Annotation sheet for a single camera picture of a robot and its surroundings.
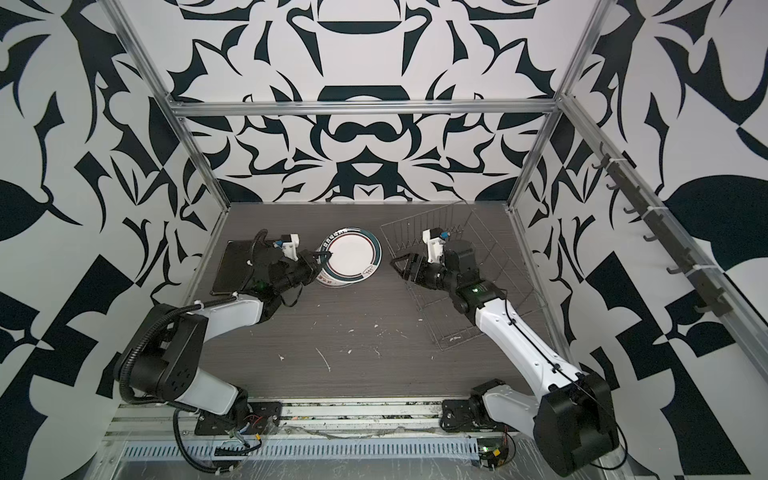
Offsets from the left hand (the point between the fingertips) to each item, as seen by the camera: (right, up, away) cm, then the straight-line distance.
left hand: (333, 247), depth 85 cm
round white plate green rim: (+6, -3, +3) cm, 7 cm away
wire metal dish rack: (+31, -18, +8) cm, 37 cm away
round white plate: (-2, -8, -2) cm, 9 cm away
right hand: (+18, -4, -9) cm, 21 cm away
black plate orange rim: (-35, -7, +13) cm, 38 cm away
